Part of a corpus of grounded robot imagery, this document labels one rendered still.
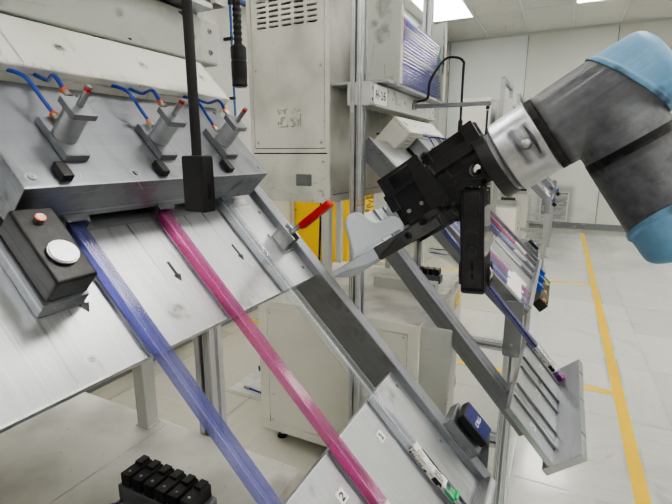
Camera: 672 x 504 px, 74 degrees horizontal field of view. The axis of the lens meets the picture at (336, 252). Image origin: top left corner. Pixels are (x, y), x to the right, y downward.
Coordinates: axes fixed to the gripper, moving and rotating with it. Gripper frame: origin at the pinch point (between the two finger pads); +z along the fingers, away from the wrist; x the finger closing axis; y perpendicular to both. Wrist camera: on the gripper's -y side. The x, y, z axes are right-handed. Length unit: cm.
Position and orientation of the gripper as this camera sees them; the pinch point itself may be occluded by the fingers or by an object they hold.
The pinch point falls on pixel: (361, 266)
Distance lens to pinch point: 55.2
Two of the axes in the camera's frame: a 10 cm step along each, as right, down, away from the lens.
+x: -4.5, 1.9, -8.7
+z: -7.4, 4.7, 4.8
